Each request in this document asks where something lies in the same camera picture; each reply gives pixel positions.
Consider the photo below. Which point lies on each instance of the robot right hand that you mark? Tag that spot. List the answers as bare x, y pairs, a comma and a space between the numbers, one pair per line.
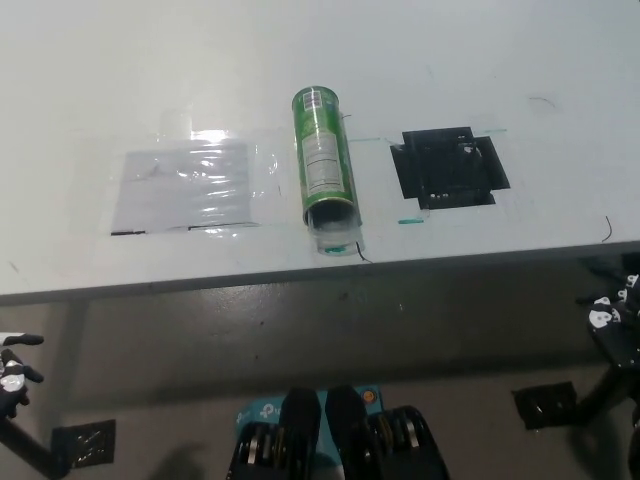
617, 330

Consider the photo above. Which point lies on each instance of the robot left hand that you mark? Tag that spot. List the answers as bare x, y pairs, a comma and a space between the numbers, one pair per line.
12, 380

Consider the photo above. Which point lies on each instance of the green cylindrical chips can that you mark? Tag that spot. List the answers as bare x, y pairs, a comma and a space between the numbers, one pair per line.
320, 150

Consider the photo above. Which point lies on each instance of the black table leg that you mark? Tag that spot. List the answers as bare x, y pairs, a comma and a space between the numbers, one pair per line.
30, 447
602, 392

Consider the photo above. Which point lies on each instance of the black tape square patch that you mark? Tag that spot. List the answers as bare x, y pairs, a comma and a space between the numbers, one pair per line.
447, 170

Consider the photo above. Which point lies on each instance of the short green tape strip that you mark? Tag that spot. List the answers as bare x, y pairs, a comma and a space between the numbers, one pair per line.
410, 220

